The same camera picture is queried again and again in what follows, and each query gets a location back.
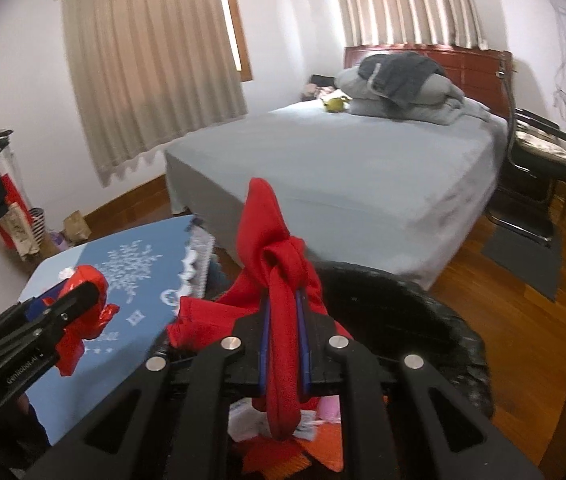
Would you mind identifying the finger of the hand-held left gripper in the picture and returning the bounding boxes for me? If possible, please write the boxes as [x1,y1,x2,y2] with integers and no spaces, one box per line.
[38,282,108,361]
[18,280,81,321]

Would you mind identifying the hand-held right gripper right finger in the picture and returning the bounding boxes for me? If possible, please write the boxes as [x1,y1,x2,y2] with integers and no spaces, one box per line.
[297,300,546,480]

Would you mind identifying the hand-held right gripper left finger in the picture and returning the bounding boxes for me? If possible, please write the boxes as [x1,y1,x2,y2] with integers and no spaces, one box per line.
[25,305,270,480]

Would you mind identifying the red plastic bag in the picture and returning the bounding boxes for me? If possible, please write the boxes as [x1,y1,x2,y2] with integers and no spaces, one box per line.
[55,265,118,377]

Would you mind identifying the white carton box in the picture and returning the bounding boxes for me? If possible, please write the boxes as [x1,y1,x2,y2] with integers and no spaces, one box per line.
[228,402,270,443]

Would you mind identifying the black lined trash bin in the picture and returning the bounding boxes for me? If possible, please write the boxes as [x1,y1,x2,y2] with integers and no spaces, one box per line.
[163,260,496,480]

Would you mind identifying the red cloth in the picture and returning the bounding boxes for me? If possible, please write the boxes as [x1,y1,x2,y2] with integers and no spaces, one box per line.
[165,177,354,443]

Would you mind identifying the person's left forearm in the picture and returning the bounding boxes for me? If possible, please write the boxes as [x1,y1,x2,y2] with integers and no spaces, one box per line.
[0,397,54,480]

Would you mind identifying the pink paper sheet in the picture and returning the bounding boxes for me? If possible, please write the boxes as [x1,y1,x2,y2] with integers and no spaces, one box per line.
[317,396,344,423]

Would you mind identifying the blue tree print tablecloth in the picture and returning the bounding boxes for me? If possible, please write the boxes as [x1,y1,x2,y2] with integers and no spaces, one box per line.
[15,215,218,446]

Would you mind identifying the beige tote bag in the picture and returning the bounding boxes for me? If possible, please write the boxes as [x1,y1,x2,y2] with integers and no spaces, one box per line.
[5,202,41,261]

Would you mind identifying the striped bag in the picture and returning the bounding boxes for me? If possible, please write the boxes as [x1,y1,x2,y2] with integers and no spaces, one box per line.
[30,207,46,246]

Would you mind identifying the brown paper bag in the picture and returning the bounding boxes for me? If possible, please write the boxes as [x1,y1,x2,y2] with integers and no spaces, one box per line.
[63,211,92,241]

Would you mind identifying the orange bubble wrap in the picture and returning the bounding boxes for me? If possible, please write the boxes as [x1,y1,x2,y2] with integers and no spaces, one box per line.
[240,425,348,476]

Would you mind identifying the red paper bag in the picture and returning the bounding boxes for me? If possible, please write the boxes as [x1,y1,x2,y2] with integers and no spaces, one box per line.
[0,172,31,251]

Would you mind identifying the grey sheeted bed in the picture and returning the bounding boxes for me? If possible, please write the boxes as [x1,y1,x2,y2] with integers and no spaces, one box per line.
[164,97,508,291]

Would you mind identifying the dark grey floor mat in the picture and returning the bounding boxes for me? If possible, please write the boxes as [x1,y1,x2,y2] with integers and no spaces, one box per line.
[480,227,564,303]

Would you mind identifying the beige window curtain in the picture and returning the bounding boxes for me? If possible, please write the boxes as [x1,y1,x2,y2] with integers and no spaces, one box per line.
[60,0,248,188]

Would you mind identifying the pink bundle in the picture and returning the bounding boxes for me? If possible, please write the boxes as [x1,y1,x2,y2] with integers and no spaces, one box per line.
[303,85,336,102]

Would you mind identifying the grey pillows and blanket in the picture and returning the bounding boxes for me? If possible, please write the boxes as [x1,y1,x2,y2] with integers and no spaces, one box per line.
[335,60,491,126]

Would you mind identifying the dark grey folded garment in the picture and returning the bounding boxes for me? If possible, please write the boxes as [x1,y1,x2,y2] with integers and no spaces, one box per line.
[358,52,446,108]

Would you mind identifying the black metal chair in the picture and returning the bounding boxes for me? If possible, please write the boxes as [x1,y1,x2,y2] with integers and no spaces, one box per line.
[485,107,566,248]

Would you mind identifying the red wooden headboard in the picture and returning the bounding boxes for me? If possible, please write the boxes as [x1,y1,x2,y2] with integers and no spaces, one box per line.
[344,45,514,121]

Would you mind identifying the beige striped curtain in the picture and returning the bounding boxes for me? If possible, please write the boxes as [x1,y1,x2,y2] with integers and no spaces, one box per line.
[330,0,486,50]

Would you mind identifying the wooden window frame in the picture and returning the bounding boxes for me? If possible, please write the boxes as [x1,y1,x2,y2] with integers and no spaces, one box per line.
[215,0,254,83]

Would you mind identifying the hanging wall cable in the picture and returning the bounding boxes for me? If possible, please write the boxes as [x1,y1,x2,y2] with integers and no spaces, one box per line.
[553,5,566,121]

